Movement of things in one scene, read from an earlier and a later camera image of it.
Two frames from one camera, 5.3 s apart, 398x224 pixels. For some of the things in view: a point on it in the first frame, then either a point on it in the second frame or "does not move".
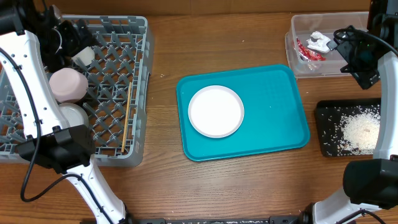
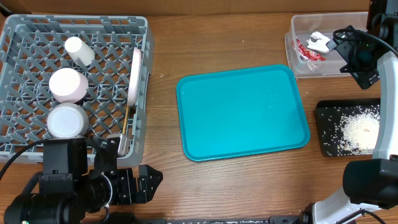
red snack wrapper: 307,54 does not move
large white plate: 216,111 → 134,77
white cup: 86,55 does not move
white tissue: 318,43 does not move
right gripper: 367,76 does not move
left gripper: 76,36 → 129,185
